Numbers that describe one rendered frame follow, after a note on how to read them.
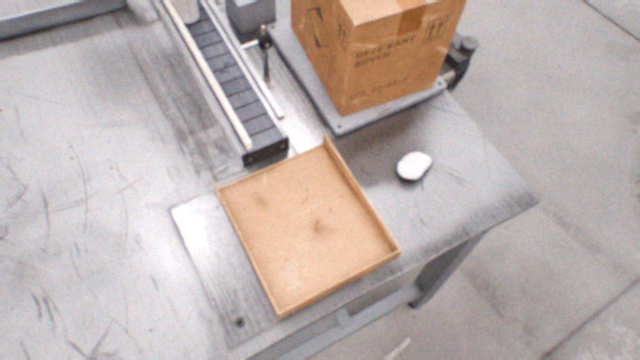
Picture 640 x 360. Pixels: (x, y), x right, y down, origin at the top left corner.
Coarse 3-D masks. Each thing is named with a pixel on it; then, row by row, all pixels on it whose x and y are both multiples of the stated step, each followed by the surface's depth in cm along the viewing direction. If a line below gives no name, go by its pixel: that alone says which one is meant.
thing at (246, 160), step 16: (160, 16) 125; (176, 32) 118; (192, 64) 114; (240, 64) 114; (208, 96) 110; (272, 112) 108; (224, 128) 108; (240, 144) 104; (272, 144) 105; (288, 144) 108; (240, 160) 106; (256, 160) 106
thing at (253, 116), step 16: (160, 0) 127; (208, 16) 121; (192, 32) 118; (208, 32) 118; (208, 48) 116; (224, 48) 116; (208, 64) 114; (224, 64) 114; (224, 80) 112; (240, 80) 112; (240, 96) 110; (256, 96) 110; (224, 112) 107; (240, 112) 108; (256, 112) 108; (256, 128) 106; (272, 128) 106; (256, 144) 104
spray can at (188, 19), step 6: (174, 0) 114; (180, 0) 113; (186, 0) 113; (192, 0) 114; (180, 6) 115; (186, 6) 115; (192, 6) 116; (180, 12) 116; (186, 12) 116; (192, 12) 117; (198, 12) 119; (186, 18) 117; (192, 18) 118; (198, 18) 120; (186, 24) 119
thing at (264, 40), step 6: (264, 30) 105; (258, 36) 107; (264, 36) 106; (270, 36) 107; (252, 42) 107; (258, 42) 107; (264, 42) 106; (270, 42) 107; (246, 48) 107; (264, 48) 108; (264, 54) 111; (264, 60) 113; (264, 66) 114; (264, 72) 116
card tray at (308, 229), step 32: (288, 160) 108; (320, 160) 108; (224, 192) 103; (256, 192) 103; (288, 192) 104; (320, 192) 104; (352, 192) 105; (256, 224) 100; (288, 224) 100; (320, 224) 101; (352, 224) 101; (384, 224) 97; (256, 256) 97; (288, 256) 97; (320, 256) 97; (352, 256) 98; (384, 256) 98; (288, 288) 94; (320, 288) 94
